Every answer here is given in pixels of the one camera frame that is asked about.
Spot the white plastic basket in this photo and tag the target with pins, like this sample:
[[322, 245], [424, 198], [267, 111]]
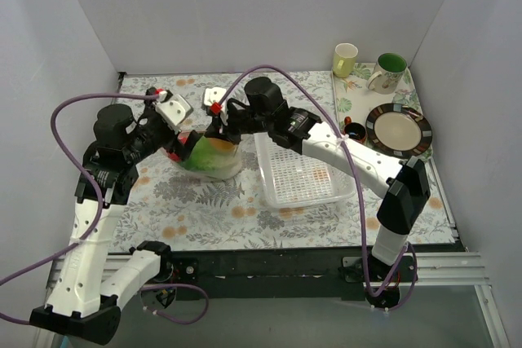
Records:
[[291, 180]]

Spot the floral table mat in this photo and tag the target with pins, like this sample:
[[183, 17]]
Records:
[[190, 214]]

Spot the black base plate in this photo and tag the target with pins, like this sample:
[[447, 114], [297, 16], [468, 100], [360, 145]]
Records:
[[269, 273]]

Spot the small brown cup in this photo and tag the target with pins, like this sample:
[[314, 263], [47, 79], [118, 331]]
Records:
[[354, 130]]

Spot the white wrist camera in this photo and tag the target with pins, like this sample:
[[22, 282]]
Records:
[[211, 101], [173, 108]]

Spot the green interior floral mug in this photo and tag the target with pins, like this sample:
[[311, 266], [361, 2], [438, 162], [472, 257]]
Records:
[[388, 71]]

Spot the orange fake fruit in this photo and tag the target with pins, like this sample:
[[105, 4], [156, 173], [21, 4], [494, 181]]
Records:
[[223, 146]]

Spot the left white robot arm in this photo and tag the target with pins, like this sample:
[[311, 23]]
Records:
[[82, 304]]

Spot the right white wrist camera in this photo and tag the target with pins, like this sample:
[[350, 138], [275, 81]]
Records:
[[211, 101]]

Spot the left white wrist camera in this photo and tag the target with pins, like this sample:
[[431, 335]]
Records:
[[173, 108]]

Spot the yellow green mug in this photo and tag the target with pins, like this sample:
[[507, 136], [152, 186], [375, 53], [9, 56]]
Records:
[[344, 59]]

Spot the green fake lettuce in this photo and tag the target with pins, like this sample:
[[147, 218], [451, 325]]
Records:
[[204, 158]]

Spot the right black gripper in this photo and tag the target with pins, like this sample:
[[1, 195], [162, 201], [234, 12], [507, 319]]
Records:
[[223, 129]]

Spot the aluminium frame rail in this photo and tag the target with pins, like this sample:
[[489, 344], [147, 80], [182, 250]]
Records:
[[434, 269]]

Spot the striped rim ceramic plate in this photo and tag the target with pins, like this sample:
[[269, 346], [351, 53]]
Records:
[[398, 130]]

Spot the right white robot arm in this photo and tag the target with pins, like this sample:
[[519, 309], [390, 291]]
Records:
[[402, 185]]

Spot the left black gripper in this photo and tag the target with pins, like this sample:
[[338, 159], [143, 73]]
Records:
[[178, 146]]

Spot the floral serving tray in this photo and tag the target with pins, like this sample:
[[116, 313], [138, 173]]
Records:
[[353, 99]]

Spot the clear zip top bag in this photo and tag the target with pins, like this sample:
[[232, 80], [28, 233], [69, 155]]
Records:
[[221, 174]]

